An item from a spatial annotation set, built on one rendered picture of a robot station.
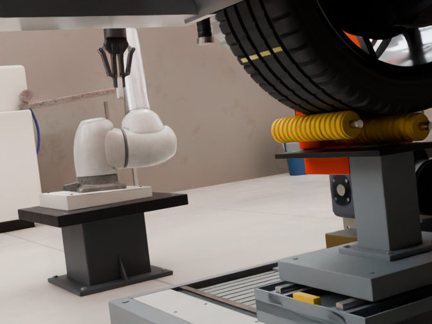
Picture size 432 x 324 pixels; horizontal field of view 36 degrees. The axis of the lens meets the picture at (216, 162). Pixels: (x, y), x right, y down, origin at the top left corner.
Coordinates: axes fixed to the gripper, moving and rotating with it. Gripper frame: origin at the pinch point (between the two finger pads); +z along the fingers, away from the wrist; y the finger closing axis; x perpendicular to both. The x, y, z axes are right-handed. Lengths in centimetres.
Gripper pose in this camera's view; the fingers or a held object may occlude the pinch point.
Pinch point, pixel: (119, 87)
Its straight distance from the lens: 229.0
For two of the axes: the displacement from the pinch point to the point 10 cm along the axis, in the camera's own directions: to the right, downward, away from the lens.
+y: -9.1, 0.8, -4.0
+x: 4.0, -0.1, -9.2
